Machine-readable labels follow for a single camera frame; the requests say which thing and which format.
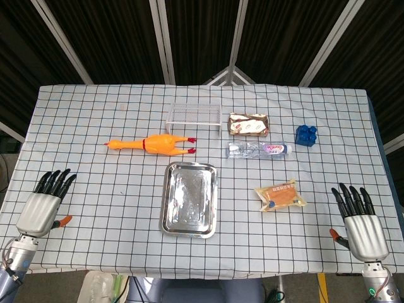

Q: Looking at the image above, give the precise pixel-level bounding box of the stainless steel tray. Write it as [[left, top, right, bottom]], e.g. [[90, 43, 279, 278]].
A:
[[159, 162, 220, 239]]

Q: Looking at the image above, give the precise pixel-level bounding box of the white wire rack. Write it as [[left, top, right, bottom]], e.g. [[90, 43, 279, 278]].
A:
[[165, 103, 222, 133]]

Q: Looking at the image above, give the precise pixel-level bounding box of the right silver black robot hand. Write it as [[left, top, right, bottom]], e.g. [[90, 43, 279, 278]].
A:
[[330, 182, 389, 263]]

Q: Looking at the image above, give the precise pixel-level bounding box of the brown patterned snack box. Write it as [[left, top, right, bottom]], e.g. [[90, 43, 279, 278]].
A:
[[227, 112, 271, 138]]

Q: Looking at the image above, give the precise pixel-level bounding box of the blue toy building block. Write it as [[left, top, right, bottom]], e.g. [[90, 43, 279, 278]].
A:
[[295, 124, 319, 147]]

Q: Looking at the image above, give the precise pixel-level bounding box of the clear plastic bag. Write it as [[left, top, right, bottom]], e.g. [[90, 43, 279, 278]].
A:
[[77, 271, 114, 303]]

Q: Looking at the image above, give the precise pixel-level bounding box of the clear plastic water bottle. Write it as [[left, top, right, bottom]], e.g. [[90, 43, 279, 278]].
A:
[[226, 141, 294, 159]]

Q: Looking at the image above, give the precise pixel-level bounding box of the yellow rubber chicken toy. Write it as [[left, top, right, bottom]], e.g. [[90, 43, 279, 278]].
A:
[[104, 133, 198, 157]]

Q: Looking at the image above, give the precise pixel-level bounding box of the white metal frame structure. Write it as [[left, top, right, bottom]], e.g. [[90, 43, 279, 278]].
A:
[[30, 0, 404, 155]]

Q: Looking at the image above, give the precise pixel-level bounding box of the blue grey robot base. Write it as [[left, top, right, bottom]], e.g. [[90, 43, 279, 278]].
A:
[[128, 276, 266, 303]]

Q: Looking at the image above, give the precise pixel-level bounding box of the orange packaged food pouch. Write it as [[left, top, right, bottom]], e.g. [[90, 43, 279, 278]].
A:
[[254, 178, 308, 213]]

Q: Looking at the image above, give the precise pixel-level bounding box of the white checkered tablecloth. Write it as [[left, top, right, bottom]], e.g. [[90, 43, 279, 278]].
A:
[[0, 83, 404, 280]]

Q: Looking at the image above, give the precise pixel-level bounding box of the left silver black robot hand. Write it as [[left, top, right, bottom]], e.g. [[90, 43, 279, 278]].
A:
[[15, 169, 78, 238]]

